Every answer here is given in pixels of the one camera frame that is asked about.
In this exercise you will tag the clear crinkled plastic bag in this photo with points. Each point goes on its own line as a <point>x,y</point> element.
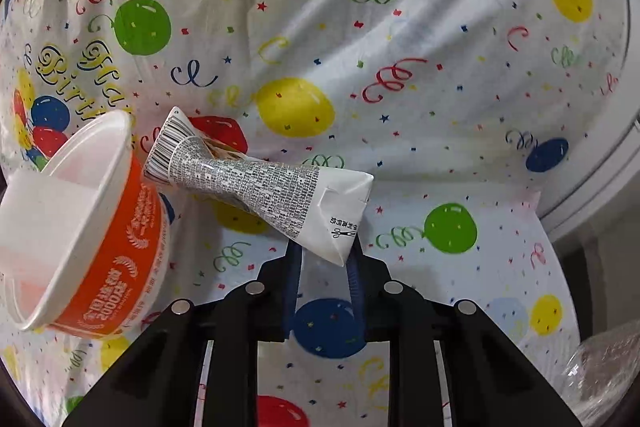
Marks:
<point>605,372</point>

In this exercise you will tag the balloon printed plastic tablecloth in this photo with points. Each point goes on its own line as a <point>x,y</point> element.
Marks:
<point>400,107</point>

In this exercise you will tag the white printed milk carton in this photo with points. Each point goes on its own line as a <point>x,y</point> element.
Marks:
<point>260,187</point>

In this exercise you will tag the orange and white paper bowl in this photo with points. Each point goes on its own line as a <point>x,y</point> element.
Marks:
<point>60,207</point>

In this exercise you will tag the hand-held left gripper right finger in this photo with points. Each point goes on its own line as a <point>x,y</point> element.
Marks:
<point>355,287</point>

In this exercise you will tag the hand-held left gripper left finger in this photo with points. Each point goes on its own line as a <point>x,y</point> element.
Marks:
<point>292,287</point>

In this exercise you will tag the light grey refrigerator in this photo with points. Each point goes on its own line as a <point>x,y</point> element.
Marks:
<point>610,167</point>

